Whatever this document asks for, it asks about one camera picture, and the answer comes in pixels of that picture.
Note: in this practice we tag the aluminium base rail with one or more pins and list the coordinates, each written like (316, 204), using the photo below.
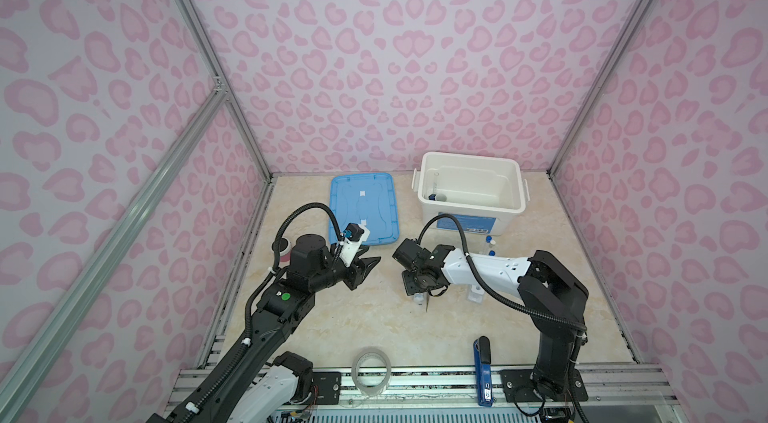
(444, 387)

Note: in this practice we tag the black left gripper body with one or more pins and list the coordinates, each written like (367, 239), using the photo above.
(334, 271)

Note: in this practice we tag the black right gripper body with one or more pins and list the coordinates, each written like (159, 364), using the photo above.
(413, 283)

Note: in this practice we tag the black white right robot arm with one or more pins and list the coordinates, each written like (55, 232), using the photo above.
(539, 286)

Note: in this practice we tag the white test tube rack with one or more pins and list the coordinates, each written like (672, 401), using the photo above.
(475, 294)

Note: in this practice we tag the blue plastic box lid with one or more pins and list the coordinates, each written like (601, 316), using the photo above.
(369, 200)

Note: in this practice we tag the white plastic storage box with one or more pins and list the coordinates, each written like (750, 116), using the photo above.
(484, 193)

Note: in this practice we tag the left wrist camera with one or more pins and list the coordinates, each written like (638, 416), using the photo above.
(353, 238)

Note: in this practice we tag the clear tape roll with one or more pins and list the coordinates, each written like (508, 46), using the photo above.
(371, 371)

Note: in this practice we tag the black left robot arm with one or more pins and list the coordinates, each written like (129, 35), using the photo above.
(275, 309)

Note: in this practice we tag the blue base small vial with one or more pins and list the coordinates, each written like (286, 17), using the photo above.
(433, 195)

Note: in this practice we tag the blue black stapler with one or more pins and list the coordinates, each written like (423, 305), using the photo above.
(483, 374)

